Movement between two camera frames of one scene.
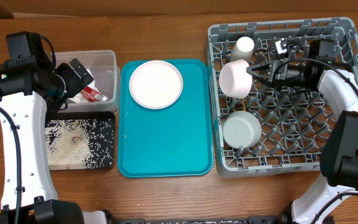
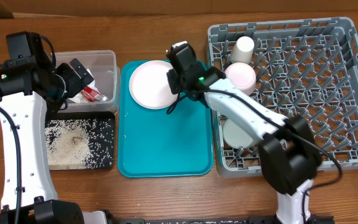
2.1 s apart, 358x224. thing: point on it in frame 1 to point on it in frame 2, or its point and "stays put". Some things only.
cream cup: [243, 50] stays put
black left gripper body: [73, 83] stays put
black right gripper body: [293, 77] to [174, 81]
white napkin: [78, 98] stays put
